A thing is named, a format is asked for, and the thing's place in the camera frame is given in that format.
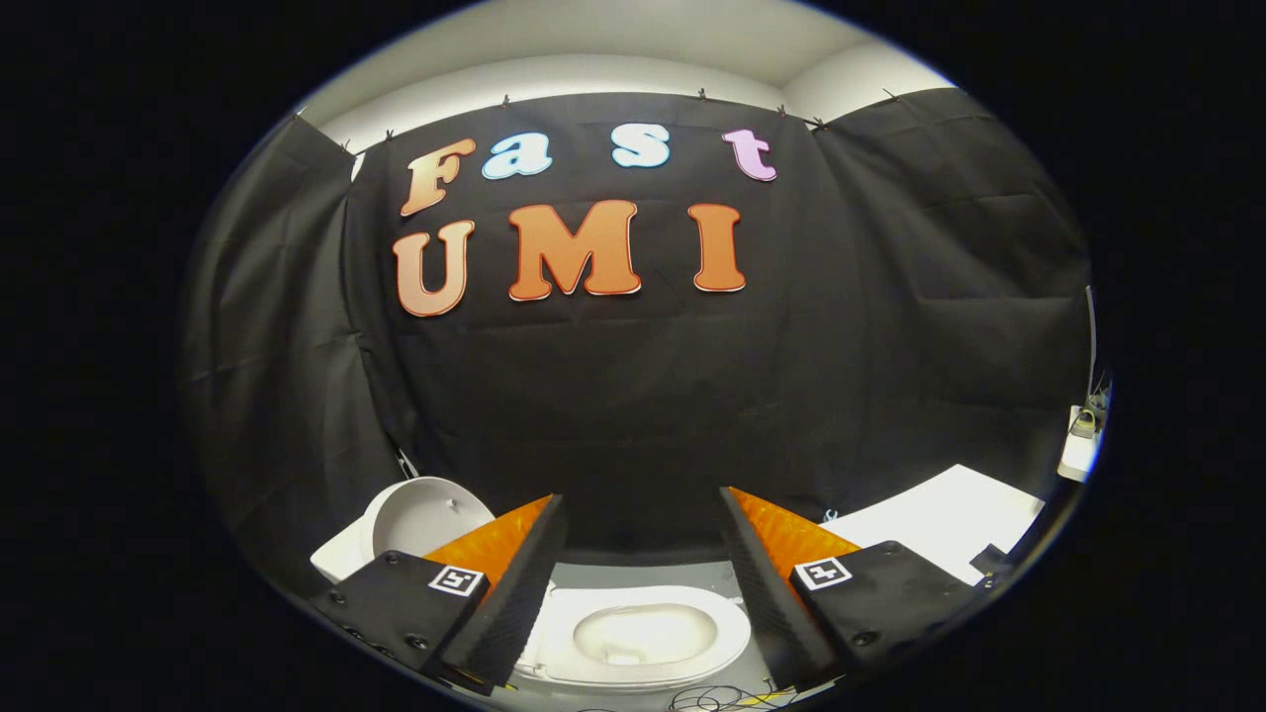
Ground white side shelf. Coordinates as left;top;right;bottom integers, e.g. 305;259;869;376
1058;403;1104;483

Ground tangle of black cables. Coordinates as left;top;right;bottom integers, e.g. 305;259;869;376
668;682;792;711

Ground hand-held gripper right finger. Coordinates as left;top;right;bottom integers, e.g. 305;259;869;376
719;486;980;691

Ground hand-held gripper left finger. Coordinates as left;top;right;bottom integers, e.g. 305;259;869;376
313;493;570;696

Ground white drawer cabinet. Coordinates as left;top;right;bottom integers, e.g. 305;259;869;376
821;464;1046;586

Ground white toilet bowl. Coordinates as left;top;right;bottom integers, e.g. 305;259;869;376
514;583;753;693

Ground white toilet tank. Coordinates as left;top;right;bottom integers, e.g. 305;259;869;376
310;524;377;584

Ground black backdrop cloth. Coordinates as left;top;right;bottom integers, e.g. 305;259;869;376
183;87;1094;594

